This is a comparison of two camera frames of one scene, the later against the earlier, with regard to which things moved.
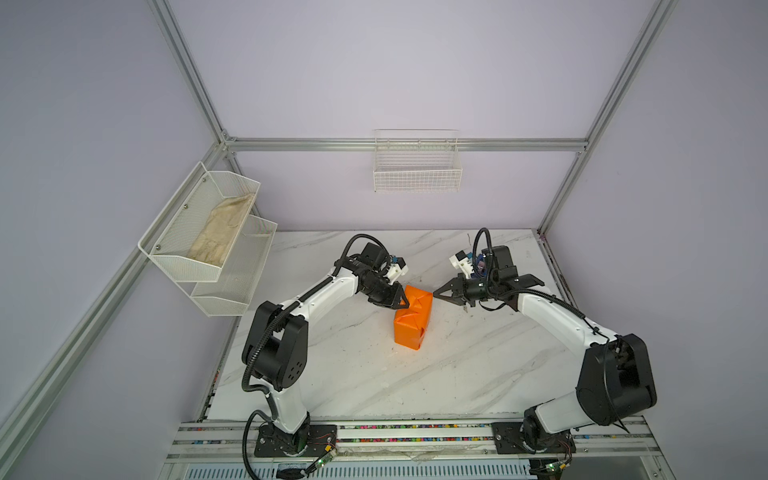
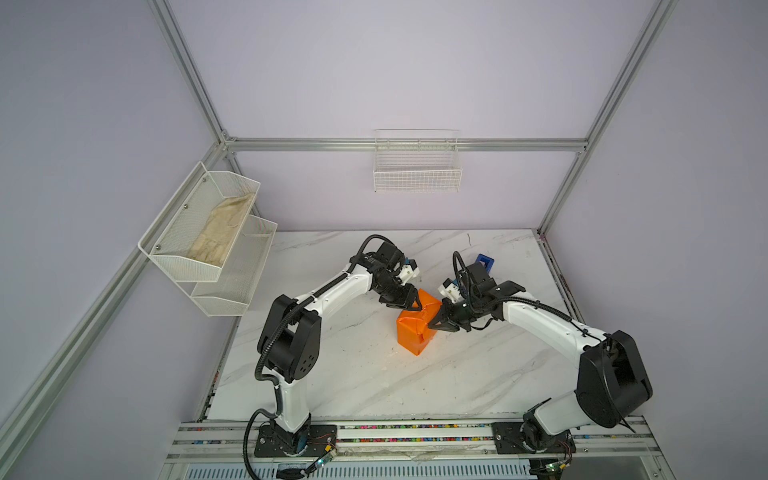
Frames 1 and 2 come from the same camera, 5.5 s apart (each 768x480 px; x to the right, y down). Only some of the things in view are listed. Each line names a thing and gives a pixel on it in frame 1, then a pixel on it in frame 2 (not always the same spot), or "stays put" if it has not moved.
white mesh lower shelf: [229, 296] stays put
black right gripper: [457, 290] to [444, 320]
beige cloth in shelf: [220, 229] stays put
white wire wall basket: [417, 160] stays put
